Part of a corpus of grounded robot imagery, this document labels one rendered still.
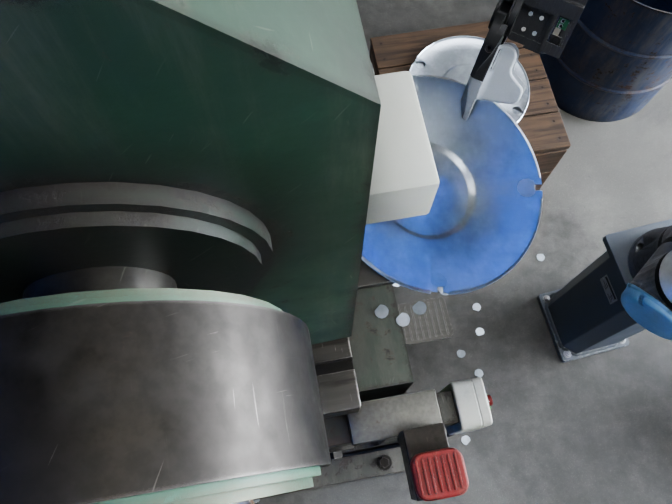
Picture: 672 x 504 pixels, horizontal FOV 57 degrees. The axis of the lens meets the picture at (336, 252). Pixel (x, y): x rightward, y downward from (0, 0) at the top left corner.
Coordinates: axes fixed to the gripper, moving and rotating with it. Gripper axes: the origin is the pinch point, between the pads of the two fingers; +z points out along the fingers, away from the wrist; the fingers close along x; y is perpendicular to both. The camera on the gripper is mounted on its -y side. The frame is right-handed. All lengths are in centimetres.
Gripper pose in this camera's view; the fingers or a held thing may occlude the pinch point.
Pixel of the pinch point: (464, 105)
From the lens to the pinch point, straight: 75.2
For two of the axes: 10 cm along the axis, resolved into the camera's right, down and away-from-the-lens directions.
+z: -3.3, 8.3, 4.5
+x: 3.3, -3.5, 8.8
